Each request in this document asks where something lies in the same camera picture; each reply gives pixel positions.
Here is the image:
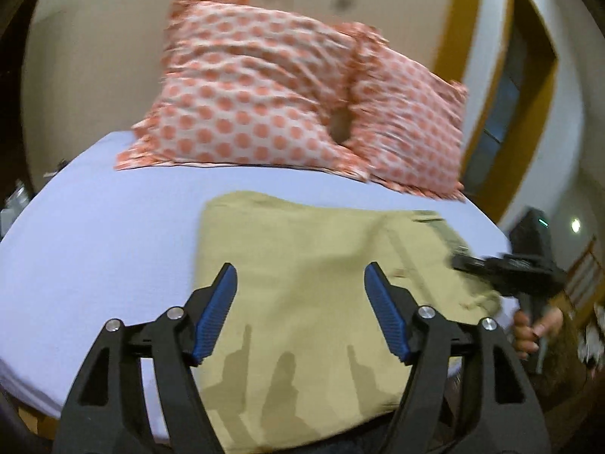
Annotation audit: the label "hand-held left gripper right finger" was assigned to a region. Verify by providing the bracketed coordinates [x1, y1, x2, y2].
[363, 261, 553, 454]

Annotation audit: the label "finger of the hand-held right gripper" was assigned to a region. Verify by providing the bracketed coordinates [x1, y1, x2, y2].
[451, 254, 495, 277]

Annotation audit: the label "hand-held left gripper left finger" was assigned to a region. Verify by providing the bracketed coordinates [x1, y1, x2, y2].
[53, 262, 238, 454]

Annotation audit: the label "khaki pants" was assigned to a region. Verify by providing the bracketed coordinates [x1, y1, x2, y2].
[191, 191, 503, 453]

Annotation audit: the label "person's right hand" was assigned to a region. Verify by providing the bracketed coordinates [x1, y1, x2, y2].
[512, 306, 564, 361]

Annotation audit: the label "lavender bed sheet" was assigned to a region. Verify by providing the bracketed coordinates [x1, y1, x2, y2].
[0, 130, 516, 443]

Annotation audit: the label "small orange dotted pillow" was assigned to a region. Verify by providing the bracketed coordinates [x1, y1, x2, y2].
[338, 23, 468, 200]

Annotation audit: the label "yellow framed window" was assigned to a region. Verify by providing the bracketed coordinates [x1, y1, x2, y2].
[432, 0, 558, 225]

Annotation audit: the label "large orange dotted pillow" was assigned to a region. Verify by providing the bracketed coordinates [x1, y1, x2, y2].
[114, 0, 374, 183]

